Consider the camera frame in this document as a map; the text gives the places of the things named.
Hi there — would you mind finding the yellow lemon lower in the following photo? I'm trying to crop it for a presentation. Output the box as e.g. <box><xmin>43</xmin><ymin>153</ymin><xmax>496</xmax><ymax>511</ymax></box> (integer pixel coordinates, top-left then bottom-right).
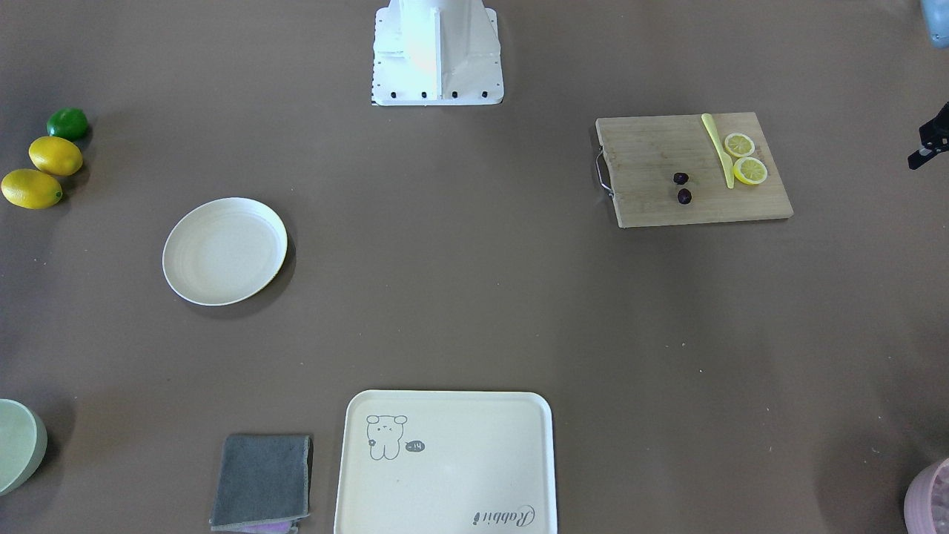
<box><xmin>2</xmin><ymin>169</ymin><xmax>62</xmax><ymax>210</ymax></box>

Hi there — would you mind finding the grey folded cloth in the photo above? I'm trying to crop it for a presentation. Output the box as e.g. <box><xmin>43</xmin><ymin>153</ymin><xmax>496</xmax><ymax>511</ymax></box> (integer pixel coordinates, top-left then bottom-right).
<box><xmin>209</xmin><ymin>433</ymin><xmax>311</xmax><ymax>533</ymax></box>

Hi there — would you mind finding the cream rabbit tray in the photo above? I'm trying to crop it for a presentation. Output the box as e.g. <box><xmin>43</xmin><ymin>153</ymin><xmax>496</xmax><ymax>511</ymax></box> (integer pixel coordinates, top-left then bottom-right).
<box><xmin>334</xmin><ymin>389</ymin><xmax>558</xmax><ymax>533</ymax></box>

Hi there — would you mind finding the lemon slice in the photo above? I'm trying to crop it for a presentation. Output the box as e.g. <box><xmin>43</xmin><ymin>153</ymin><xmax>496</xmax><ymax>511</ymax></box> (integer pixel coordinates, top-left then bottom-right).
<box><xmin>732</xmin><ymin>156</ymin><xmax>769</xmax><ymax>185</ymax></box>
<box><xmin>722</xmin><ymin>132</ymin><xmax>756</xmax><ymax>159</ymax></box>

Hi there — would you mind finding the yellow plastic knife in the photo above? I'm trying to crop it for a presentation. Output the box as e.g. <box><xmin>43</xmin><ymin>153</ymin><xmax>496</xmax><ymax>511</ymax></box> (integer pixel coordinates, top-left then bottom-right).
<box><xmin>701</xmin><ymin>113</ymin><xmax>735</xmax><ymax>189</ymax></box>

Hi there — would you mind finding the lemon slice upper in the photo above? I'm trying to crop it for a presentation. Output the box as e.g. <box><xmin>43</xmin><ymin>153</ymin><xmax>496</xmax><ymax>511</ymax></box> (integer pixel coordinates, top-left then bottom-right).
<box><xmin>722</xmin><ymin>132</ymin><xmax>756</xmax><ymax>159</ymax></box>

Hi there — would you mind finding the yellow lemon upper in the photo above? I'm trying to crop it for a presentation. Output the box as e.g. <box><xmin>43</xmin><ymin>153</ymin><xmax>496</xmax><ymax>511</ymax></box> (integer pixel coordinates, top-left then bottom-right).
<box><xmin>28</xmin><ymin>136</ymin><xmax>84</xmax><ymax>177</ymax></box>

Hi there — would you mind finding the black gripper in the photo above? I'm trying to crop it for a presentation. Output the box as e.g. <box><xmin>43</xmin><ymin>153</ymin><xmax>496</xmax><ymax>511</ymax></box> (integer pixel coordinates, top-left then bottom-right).
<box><xmin>907</xmin><ymin>102</ymin><xmax>948</xmax><ymax>170</ymax></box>

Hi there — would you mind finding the yellow lemon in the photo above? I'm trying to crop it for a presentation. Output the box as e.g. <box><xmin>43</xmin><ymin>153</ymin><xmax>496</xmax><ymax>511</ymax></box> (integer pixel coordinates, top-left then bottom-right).
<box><xmin>2</xmin><ymin>169</ymin><xmax>62</xmax><ymax>210</ymax></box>
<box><xmin>28</xmin><ymin>136</ymin><xmax>84</xmax><ymax>177</ymax></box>

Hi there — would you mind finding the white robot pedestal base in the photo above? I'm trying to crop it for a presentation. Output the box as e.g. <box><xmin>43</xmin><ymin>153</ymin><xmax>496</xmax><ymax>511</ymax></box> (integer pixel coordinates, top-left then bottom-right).
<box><xmin>371</xmin><ymin>1</ymin><xmax>505</xmax><ymax>106</ymax></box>

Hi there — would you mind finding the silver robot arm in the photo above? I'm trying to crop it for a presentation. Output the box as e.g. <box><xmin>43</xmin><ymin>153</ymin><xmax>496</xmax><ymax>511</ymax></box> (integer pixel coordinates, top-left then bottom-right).
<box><xmin>906</xmin><ymin>1</ymin><xmax>948</xmax><ymax>170</ymax></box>

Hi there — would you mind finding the cream round plate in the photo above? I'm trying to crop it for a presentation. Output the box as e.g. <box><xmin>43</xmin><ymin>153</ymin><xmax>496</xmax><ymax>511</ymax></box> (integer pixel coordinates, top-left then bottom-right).
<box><xmin>162</xmin><ymin>197</ymin><xmax>289</xmax><ymax>306</ymax></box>

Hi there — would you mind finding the pink ice bowl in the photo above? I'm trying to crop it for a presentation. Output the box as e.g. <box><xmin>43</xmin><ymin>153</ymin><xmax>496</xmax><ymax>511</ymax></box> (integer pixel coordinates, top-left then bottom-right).
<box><xmin>904</xmin><ymin>458</ymin><xmax>948</xmax><ymax>533</ymax></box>

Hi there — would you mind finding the wooden cutting board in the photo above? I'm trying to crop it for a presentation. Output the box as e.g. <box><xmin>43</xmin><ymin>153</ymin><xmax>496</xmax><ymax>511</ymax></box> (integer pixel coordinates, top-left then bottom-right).
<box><xmin>595</xmin><ymin>111</ymin><xmax>794</xmax><ymax>228</ymax></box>

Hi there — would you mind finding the green bowl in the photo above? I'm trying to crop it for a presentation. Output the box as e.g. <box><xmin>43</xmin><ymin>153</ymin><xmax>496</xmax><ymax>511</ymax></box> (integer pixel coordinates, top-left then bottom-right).
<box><xmin>1</xmin><ymin>399</ymin><xmax>47</xmax><ymax>495</ymax></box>

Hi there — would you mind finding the lemon slice lower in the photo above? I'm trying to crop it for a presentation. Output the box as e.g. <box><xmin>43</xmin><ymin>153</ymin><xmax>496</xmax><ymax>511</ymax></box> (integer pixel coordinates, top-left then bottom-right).
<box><xmin>732</xmin><ymin>156</ymin><xmax>769</xmax><ymax>185</ymax></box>

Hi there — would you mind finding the green lime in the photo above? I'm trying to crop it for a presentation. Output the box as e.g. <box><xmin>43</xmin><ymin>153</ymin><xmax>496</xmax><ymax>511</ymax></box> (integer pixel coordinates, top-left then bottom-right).
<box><xmin>45</xmin><ymin>108</ymin><xmax>89</xmax><ymax>141</ymax></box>

